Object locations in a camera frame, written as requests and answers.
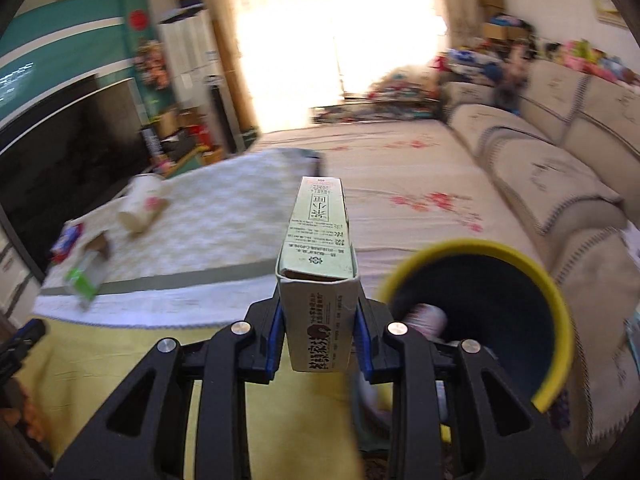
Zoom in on beige sectional sofa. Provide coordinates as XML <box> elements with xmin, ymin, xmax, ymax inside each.
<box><xmin>442</xmin><ymin>55</ymin><xmax>640</xmax><ymax>456</ymax></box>

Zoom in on low table with clutter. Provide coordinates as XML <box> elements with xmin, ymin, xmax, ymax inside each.
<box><xmin>310</xmin><ymin>67</ymin><xmax>446</xmax><ymax>124</ymax></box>

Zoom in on stack of cardboard boxes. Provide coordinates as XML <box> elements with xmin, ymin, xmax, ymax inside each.
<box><xmin>477</xmin><ymin>0</ymin><xmax>532</xmax><ymax>41</ymax></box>

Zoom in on clear bottle with green label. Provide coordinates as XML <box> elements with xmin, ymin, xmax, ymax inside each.
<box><xmin>64</xmin><ymin>247</ymin><xmax>108</xmax><ymax>309</ymax></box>

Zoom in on large black television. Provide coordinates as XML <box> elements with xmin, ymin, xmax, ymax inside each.
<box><xmin>0</xmin><ymin>74</ymin><xmax>151</xmax><ymax>281</ymax></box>

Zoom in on artificial flower decoration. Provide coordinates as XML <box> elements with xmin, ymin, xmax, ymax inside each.
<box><xmin>134</xmin><ymin>40</ymin><xmax>172</xmax><ymax>92</ymax></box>

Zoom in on black tower fan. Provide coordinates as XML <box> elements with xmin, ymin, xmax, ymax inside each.
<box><xmin>207</xmin><ymin>76</ymin><xmax>239</xmax><ymax>154</ymax></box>

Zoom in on trash bin with yellow rim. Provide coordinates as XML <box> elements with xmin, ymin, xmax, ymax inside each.
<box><xmin>377</xmin><ymin>239</ymin><xmax>573</xmax><ymax>411</ymax></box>

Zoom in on white standing air conditioner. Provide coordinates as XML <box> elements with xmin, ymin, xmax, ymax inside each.
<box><xmin>160</xmin><ymin>7</ymin><xmax>236</xmax><ymax>111</ymax></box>

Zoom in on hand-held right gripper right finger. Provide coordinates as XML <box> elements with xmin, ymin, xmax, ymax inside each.
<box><xmin>352</xmin><ymin>295</ymin><xmax>583</xmax><ymax>480</ymax></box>

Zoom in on open cardboard boxes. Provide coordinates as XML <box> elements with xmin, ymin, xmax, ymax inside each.
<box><xmin>150</xmin><ymin>107</ymin><xmax>201</xmax><ymax>147</ymax></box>

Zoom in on cream sheer curtains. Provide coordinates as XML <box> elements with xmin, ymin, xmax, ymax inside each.
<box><xmin>205</xmin><ymin>0</ymin><xmax>481</xmax><ymax>131</ymax></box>

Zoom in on long beige carton box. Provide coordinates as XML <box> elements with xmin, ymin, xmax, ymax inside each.
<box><xmin>276</xmin><ymin>176</ymin><xmax>361</xmax><ymax>373</ymax></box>

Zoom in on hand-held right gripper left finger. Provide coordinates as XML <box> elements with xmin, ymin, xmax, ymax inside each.
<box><xmin>52</xmin><ymin>295</ymin><xmax>290</xmax><ymax>480</ymax></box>

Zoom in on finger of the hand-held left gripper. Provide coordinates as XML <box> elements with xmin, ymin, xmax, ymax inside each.
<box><xmin>0</xmin><ymin>319</ymin><xmax>47</xmax><ymax>386</ymax></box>

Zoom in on beige floral floor mat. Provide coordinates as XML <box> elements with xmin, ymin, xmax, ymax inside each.
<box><xmin>260</xmin><ymin>120</ymin><xmax>547</xmax><ymax>272</ymax></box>

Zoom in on blue card box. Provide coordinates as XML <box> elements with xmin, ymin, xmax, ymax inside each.
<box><xmin>51</xmin><ymin>225</ymin><xmax>83</xmax><ymax>257</ymax></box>

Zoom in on yellow white printed tablecloth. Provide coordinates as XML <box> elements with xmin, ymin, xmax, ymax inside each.
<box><xmin>10</xmin><ymin>147</ymin><xmax>401</xmax><ymax>461</ymax></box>

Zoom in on pile of plush toys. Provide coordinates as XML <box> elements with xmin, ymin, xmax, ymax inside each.
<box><xmin>550</xmin><ymin>37</ymin><xmax>640</xmax><ymax>86</ymax></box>

